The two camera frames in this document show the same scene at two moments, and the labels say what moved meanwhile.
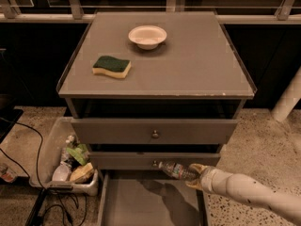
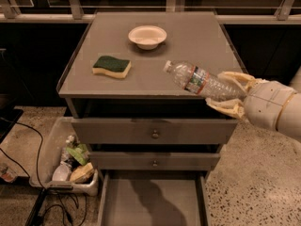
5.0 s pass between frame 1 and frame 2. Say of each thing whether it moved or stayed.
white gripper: moved
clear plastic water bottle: moved
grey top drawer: stayed
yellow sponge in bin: stayed
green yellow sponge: stayed
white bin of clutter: stayed
